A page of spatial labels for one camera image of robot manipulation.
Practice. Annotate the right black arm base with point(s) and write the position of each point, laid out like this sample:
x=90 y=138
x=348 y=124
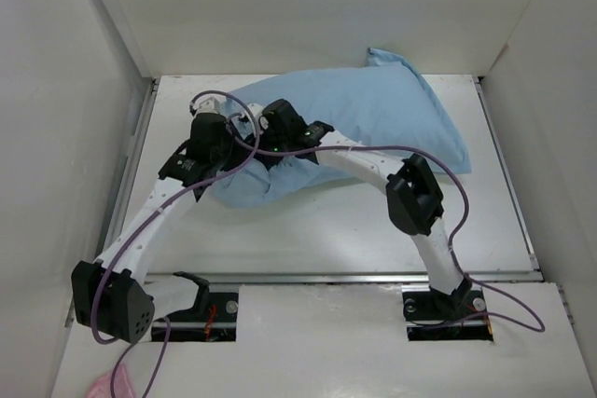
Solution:
x=433 y=316

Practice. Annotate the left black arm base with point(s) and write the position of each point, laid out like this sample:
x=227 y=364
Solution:
x=214 y=309

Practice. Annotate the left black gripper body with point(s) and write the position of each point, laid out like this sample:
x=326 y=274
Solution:
x=230 y=152

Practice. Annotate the light blue pillowcase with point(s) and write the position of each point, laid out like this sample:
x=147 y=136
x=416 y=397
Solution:
x=385 y=102

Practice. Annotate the aluminium rail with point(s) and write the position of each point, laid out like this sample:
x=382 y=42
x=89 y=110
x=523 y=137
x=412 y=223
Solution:
x=120 y=191
x=408 y=278

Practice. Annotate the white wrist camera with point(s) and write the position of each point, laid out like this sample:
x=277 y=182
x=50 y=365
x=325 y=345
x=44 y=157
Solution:
x=211 y=105
x=263 y=116

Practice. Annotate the white pillow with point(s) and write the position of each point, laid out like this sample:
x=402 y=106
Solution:
x=242 y=122

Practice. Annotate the aluminium front rail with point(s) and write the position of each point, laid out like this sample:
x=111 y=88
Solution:
x=408 y=278

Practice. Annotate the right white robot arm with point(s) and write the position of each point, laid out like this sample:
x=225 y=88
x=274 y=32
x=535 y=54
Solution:
x=413 y=196

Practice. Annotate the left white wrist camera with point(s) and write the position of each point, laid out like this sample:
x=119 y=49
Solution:
x=211 y=105

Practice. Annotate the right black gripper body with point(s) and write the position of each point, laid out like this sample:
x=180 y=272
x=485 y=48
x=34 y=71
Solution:
x=270 y=141

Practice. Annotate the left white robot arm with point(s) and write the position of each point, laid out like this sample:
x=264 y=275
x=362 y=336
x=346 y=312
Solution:
x=111 y=295

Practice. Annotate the pink cloth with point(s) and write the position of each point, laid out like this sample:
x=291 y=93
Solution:
x=112 y=384

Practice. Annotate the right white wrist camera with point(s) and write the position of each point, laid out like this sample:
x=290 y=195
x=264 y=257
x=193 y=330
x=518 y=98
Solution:
x=263 y=116

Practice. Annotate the aluminium left rail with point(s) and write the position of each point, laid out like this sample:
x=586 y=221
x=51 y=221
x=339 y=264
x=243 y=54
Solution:
x=120 y=191

